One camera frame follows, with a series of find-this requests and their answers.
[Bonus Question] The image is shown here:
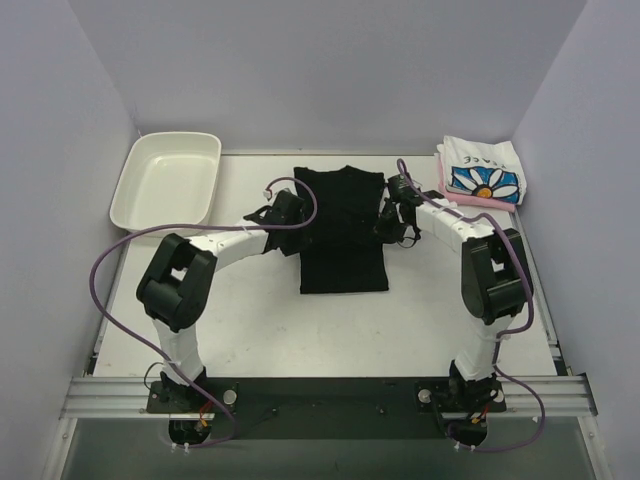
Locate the black t shirt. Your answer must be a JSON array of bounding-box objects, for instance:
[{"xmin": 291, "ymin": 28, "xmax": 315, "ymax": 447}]
[{"xmin": 294, "ymin": 165, "xmax": 389, "ymax": 295}]

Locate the white daisy print t shirt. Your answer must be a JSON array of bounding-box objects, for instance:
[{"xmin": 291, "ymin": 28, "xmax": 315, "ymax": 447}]
[{"xmin": 436, "ymin": 135, "xmax": 527, "ymax": 207}]

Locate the white plastic bin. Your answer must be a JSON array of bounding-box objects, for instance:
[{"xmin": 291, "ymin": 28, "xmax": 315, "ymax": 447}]
[{"xmin": 109, "ymin": 132, "xmax": 222, "ymax": 233}]

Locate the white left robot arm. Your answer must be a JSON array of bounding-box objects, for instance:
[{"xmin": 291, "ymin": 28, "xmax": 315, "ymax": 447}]
[{"xmin": 136, "ymin": 189, "xmax": 318, "ymax": 412}]

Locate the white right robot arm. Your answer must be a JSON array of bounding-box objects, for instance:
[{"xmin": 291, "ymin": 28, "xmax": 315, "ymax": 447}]
[{"xmin": 374, "ymin": 174, "xmax": 533, "ymax": 393}]

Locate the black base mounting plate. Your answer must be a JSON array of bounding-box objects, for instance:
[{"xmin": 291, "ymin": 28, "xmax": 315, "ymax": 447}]
[{"xmin": 146, "ymin": 377, "xmax": 506, "ymax": 444}]

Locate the aluminium front rail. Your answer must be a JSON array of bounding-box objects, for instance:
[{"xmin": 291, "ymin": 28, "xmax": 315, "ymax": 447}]
[{"xmin": 59, "ymin": 375, "xmax": 598, "ymax": 419}]

